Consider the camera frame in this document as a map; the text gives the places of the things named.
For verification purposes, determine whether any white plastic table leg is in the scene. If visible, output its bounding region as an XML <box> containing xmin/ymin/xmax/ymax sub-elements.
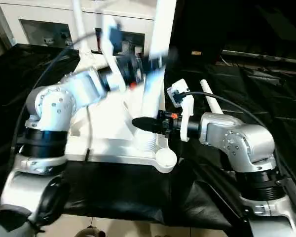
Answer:
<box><xmin>71</xmin><ymin>0</ymin><xmax>90</xmax><ymax>56</ymax></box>
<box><xmin>135</xmin><ymin>0</ymin><xmax>178</xmax><ymax>153</ymax></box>
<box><xmin>199</xmin><ymin>78</ymin><xmax>224</xmax><ymax>116</ymax></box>

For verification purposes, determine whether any white plastic table top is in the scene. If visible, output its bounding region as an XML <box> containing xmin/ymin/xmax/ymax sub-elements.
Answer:
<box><xmin>64</xmin><ymin>47</ymin><xmax>179</xmax><ymax>174</ymax></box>

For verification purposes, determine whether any black mat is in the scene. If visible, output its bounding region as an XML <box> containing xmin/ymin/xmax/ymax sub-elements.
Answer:
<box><xmin>0</xmin><ymin>44</ymin><xmax>296</xmax><ymax>233</ymax></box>

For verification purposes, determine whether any black furniture with gold label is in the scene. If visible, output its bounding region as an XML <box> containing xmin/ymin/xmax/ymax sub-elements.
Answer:
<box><xmin>175</xmin><ymin>0</ymin><xmax>296</xmax><ymax>67</ymax></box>

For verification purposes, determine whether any white cabinet with glass doors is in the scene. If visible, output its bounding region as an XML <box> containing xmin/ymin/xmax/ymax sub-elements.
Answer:
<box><xmin>0</xmin><ymin>0</ymin><xmax>156</xmax><ymax>52</ymax></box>

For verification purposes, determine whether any grey curtain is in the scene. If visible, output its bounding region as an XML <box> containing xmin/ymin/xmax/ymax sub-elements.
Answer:
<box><xmin>0</xmin><ymin>0</ymin><xmax>15</xmax><ymax>50</ymax></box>

